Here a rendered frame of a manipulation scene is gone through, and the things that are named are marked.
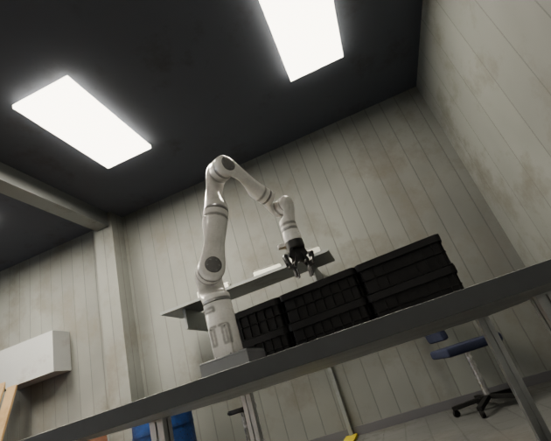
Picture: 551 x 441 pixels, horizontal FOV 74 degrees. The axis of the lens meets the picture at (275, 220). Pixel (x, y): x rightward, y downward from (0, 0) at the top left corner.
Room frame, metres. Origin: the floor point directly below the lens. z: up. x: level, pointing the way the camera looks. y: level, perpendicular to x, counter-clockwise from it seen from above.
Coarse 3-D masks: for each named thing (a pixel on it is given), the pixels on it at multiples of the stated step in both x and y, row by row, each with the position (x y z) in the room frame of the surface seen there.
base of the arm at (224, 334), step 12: (216, 300) 1.12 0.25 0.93; (228, 300) 1.15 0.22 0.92; (216, 312) 1.12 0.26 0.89; (228, 312) 1.14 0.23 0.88; (216, 324) 1.12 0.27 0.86; (228, 324) 1.13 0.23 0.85; (216, 336) 1.12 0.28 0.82; (228, 336) 1.12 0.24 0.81; (240, 336) 1.17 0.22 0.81; (216, 348) 1.12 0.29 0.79; (228, 348) 1.12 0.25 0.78; (240, 348) 1.15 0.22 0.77
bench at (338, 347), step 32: (480, 288) 0.75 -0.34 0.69; (512, 288) 0.74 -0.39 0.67; (544, 288) 0.89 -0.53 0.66; (384, 320) 0.78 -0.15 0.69; (416, 320) 0.77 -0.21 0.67; (448, 320) 0.98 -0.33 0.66; (480, 320) 2.16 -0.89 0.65; (544, 320) 1.30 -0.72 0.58; (288, 352) 0.82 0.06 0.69; (320, 352) 0.81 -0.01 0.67; (352, 352) 1.03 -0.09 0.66; (192, 384) 0.87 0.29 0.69; (224, 384) 0.85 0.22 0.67; (256, 384) 1.14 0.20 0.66; (512, 384) 2.16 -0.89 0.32; (96, 416) 0.91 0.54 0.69; (128, 416) 0.90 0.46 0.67; (160, 416) 1.28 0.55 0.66; (256, 416) 2.45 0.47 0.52
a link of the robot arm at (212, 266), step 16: (208, 208) 1.14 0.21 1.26; (224, 208) 1.16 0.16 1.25; (208, 224) 1.13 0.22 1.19; (224, 224) 1.16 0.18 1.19; (208, 240) 1.12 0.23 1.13; (224, 240) 1.15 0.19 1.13; (208, 256) 1.11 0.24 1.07; (224, 256) 1.14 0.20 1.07; (208, 272) 1.10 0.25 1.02; (224, 272) 1.15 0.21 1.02
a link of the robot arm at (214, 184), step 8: (208, 168) 1.19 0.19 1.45; (208, 176) 1.20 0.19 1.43; (216, 176) 1.19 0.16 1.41; (208, 184) 1.19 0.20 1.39; (216, 184) 1.22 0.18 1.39; (208, 192) 1.18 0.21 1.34; (216, 192) 1.19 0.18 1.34; (208, 200) 1.15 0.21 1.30; (216, 200) 1.15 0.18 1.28; (224, 200) 1.18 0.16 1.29
